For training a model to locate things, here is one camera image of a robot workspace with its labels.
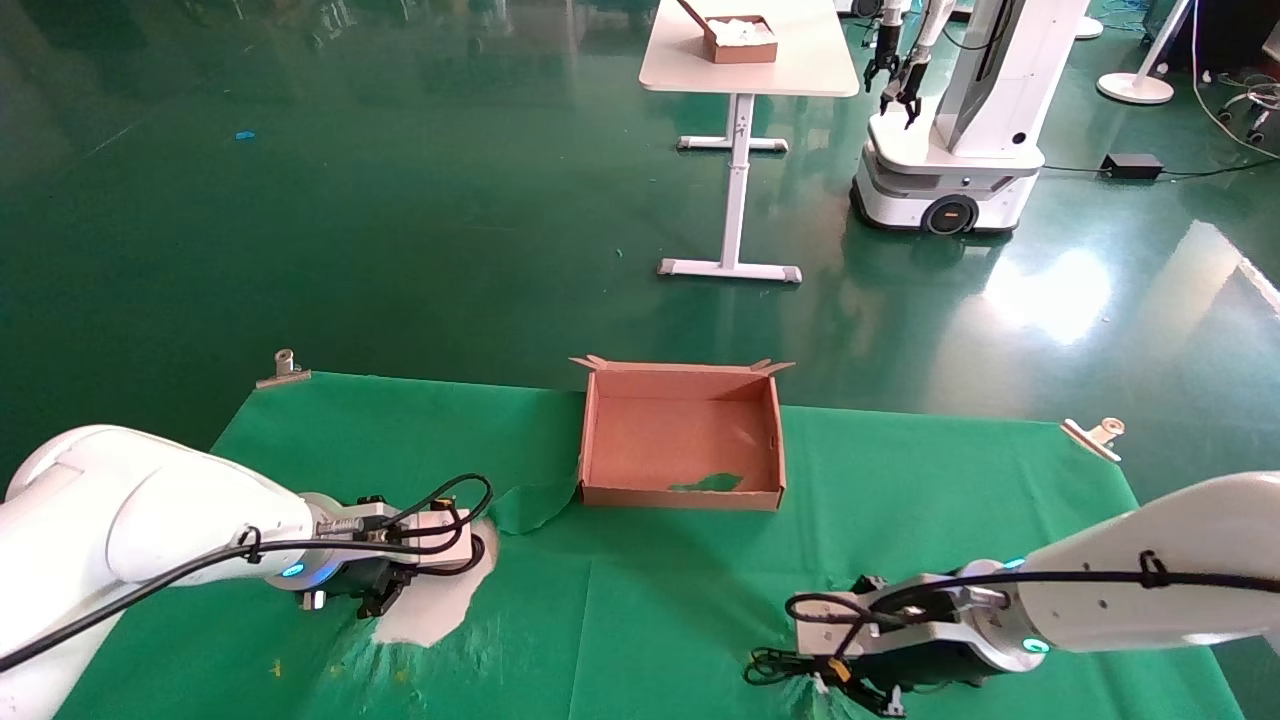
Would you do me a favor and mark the white floor stand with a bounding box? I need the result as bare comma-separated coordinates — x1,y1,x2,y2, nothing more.
1096,0,1196,106

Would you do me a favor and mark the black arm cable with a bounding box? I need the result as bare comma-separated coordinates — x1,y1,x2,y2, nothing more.
0,474,494,673
786,550,1280,661

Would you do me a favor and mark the white pedestal table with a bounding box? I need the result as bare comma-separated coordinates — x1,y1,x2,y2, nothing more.
639,0,861,285

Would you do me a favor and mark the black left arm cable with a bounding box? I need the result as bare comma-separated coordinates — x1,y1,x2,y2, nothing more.
0,474,494,673

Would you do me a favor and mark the green table cloth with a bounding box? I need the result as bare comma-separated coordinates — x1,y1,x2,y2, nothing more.
55,372,1246,720

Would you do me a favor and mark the thin black USB cable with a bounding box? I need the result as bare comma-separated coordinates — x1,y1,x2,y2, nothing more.
743,648,851,691

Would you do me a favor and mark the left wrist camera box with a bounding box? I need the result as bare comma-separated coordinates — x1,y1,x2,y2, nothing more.
398,506,474,569

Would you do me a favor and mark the white wheeled robot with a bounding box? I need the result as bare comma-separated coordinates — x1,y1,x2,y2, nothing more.
850,0,1091,237

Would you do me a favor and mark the black floor cable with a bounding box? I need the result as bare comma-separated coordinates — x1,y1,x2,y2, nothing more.
1040,155,1280,182

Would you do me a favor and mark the open brown cardboard box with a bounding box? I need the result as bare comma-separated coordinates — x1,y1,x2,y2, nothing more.
568,354,796,512

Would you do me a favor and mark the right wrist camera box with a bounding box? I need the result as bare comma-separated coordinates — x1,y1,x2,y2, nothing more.
795,590,953,657

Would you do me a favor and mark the office chair wheel base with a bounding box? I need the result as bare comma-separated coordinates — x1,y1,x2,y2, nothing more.
1217,85,1280,147

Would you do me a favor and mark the white robot arm black gripper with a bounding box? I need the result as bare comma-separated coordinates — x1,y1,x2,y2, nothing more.
880,0,953,129
864,0,903,94

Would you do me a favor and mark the silver binder clip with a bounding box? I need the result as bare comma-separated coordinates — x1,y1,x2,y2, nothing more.
1060,416,1127,463
254,348,312,390

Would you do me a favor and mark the white crumpled packing material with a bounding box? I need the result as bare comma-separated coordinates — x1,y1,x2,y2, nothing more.
706,16,777,45

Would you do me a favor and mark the black power adapter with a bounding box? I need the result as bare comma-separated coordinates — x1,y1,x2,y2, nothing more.
1100,153,1165,182

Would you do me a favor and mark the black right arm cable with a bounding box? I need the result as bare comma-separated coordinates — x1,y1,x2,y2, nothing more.
786,550,1280,661

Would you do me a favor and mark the dark cabinet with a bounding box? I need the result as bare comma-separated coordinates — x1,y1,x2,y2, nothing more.
1140,0,1280,71

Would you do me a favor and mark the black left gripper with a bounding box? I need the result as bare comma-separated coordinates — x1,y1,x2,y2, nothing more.
300,553,419,620

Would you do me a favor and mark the small brown cardboard box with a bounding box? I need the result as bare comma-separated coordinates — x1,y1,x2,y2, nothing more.
678,0,779,65

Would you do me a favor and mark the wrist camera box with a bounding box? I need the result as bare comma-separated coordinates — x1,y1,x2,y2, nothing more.
795,590,953,657
398,506,474,569

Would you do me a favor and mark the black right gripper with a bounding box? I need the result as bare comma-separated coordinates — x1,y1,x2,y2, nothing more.
848,640,988,718

